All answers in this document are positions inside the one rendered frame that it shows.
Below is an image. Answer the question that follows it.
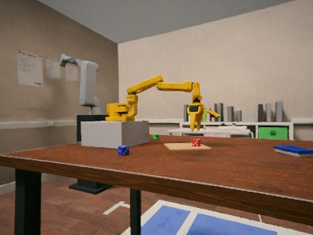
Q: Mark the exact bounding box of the beige flat mat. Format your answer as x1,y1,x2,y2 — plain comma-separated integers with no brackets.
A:
164,143,212,150

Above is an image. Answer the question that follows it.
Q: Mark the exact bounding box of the blue die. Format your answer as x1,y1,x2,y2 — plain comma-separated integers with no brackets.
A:
118,145,129,156

